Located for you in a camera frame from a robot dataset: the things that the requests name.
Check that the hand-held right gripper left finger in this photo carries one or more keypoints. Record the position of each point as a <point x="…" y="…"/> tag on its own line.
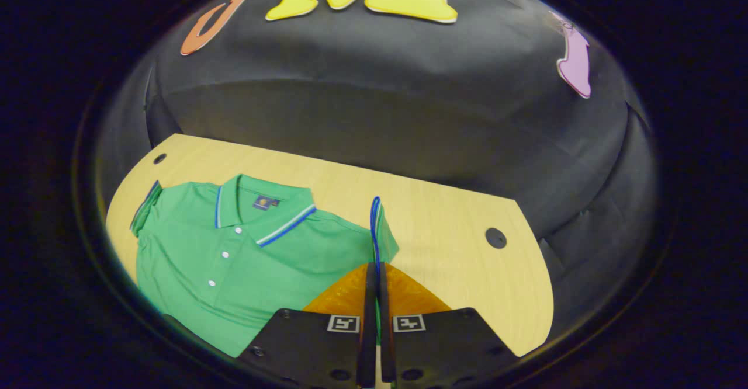
<point x="369" y="342"/>

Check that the black table grommet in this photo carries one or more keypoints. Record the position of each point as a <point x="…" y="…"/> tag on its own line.
<point x="495" y="238"/>
<point x="159" y="158"/>

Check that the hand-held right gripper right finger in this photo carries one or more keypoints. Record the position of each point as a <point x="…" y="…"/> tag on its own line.
<point x="385" y="348"/>

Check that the green T-shirt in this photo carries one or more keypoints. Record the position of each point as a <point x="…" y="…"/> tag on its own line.
<point x="263" y="260"/>

